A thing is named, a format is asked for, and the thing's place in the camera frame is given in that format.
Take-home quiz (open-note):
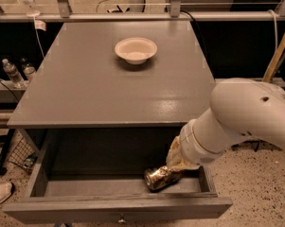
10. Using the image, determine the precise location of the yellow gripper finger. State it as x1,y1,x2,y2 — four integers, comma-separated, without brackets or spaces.
173,160,200,170
166,136,182,168

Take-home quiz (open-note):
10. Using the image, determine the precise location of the crushed orange soda can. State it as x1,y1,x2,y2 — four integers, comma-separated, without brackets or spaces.
144,166,182,191

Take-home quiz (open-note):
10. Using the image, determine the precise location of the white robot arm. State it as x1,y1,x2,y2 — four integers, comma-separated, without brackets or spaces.
166,79,285,170

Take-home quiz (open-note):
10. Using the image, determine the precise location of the metal drawer knob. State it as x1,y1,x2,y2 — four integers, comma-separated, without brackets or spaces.
117,216,127,224

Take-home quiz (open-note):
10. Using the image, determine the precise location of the open grey top drawer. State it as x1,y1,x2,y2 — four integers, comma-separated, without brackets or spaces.
4,127,232,224

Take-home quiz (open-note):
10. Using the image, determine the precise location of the grey wooden cabinet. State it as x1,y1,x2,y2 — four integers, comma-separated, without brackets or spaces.
7,20,225,163

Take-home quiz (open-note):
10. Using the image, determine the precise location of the white paper bowl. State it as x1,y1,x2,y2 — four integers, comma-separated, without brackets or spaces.
115,37,157,65

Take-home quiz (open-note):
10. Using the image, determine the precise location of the clear water bottle right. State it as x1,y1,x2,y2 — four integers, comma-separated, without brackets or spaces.
21,58,36,81

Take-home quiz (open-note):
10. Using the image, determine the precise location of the clear water bottle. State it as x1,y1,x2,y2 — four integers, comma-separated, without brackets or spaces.
2,59,26,89
21,58,36,81

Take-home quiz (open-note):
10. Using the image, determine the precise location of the clear water bottle left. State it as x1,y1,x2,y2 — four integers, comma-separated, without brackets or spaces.
2,59,26,89

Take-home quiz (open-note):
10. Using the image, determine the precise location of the yellow wooden frame cart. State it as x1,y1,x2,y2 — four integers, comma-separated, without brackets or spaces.
263,32,285,82

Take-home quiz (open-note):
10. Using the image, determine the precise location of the black wire basket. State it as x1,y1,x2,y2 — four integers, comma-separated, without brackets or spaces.
8,138,38,172

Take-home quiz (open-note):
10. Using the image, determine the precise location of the metal frame rail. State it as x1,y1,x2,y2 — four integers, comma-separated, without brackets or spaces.
0,10,285,24

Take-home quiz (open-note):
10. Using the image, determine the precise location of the white cable right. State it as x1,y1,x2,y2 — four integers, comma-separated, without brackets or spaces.
268,9,279,52

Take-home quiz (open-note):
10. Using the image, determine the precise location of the black cable left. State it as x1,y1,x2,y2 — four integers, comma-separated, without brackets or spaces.
0,76,21,103

